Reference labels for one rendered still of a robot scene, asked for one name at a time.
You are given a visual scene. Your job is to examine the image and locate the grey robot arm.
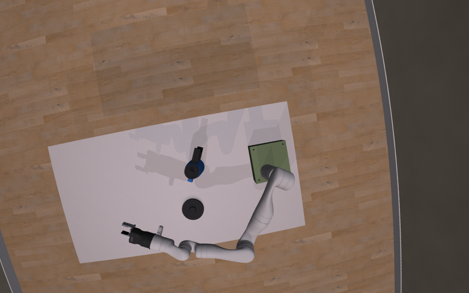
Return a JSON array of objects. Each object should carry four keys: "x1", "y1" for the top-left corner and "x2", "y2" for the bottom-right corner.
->
[{"x1": 160, "y1": 164, "x2": 295, "y2": 263}]

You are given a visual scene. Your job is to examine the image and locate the black round disc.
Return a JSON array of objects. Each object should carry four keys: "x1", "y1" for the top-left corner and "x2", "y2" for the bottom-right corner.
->
[{"x1": 182, "y1": 199, "x2": 204, "y2": 220}]

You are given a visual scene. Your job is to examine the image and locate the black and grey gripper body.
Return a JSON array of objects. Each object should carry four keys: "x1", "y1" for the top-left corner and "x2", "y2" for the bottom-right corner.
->
[{"x1": 129, "y1": 225, "x2": 164, "y2": 251}]

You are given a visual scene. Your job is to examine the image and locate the blue kettle with black handle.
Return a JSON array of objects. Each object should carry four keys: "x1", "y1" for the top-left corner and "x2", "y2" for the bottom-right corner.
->
[{"x1": 184, "y1": 146, "x2": 204, "y2": 182}]

